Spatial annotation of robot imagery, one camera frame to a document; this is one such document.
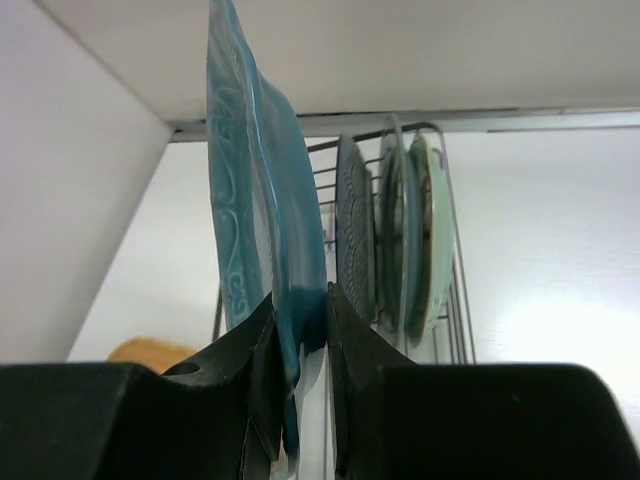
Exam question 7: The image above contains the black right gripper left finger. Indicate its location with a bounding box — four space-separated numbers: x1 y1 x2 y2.
162 295 280 461

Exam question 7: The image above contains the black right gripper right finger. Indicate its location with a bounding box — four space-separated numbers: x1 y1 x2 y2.
326 283 415 479

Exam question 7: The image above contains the mint green flower plate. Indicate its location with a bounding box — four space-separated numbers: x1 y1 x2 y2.
406 133 455 344

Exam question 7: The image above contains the blue floral white plate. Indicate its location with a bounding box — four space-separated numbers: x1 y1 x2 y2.
335 134 376 325

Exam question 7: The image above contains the teal scalloped plate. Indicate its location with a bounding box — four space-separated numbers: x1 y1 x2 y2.
206 1 328 470

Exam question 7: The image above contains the grey-blue round plate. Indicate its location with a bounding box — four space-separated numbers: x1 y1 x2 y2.
378 114 423 349

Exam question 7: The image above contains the woven bamboo plate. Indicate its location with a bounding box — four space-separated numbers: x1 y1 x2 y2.
107 337 197 374

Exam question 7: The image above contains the grey wire dish rack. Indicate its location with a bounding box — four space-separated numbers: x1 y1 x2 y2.
211 121 477 480

